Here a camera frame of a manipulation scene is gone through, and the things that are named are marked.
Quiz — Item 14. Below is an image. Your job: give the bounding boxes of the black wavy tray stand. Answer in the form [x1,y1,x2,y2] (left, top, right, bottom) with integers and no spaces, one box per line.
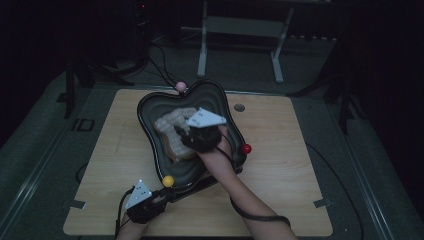
[136,79,253,203]

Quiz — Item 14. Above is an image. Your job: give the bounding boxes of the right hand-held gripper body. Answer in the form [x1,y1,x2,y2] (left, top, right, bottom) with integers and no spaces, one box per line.
[181,107,228,154]

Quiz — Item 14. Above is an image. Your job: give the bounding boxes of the short black floor cable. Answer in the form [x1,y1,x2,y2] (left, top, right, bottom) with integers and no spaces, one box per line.
[75,161,89,184]

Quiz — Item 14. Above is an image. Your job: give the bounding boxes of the bundle of black floor cables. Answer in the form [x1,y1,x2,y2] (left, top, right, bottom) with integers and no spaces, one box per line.
[146,43,183,89]

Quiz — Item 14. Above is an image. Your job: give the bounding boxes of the beige fluffy cloth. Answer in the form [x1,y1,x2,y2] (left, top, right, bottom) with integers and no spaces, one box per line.
[153,107,201,163]

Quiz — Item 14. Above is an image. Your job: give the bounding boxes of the person's right hand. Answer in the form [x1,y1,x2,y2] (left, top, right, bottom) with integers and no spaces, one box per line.
[196,131,233,168]

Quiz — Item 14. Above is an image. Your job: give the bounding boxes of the person's left hand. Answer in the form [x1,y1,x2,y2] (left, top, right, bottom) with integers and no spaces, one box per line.
[116,215,150,240]

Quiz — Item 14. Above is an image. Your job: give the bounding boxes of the black tripod stand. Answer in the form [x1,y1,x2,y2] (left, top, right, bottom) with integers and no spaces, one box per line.
[288,43,368,134]
[64,49,134,119]

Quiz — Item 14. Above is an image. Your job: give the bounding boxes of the black rectangular floor marker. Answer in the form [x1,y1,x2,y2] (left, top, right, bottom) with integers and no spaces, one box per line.
[71,118,95,132]

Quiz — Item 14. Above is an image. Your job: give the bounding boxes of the long black floor cable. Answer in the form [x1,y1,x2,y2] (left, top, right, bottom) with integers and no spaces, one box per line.
[304,143,364,240]

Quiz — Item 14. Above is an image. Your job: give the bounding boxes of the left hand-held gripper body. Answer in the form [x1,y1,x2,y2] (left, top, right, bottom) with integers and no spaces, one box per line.
[124,179,168,224]

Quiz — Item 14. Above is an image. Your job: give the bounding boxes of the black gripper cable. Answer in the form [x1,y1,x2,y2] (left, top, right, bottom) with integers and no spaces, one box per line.
[114,186,134,240]
[213,128,292,229]

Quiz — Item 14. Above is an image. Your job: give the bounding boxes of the black computer tower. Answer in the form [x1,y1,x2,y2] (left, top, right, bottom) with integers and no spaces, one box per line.
[131,0,156,64]

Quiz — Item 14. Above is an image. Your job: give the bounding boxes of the white metal stand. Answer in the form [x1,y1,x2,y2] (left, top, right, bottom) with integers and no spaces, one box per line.
[196,0,296,84]

